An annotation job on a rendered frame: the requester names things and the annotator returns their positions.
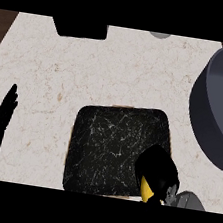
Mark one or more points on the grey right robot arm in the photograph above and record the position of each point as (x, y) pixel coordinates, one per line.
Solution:
(187, 200)

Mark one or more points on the black scratched tray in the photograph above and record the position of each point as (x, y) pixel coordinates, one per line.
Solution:
(111, 150)

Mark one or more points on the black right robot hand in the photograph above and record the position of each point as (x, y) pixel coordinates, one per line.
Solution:
(157, 167)

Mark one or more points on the black appliance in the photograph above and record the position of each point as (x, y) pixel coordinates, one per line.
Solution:
(80, 29)

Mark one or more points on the dark grey pot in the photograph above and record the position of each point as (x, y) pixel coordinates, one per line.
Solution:
(218, 106)

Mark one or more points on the yellow lemon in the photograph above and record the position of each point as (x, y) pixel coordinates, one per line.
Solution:
(145, 191)

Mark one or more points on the small grey round object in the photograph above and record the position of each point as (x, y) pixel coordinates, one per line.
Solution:
(160, 35)

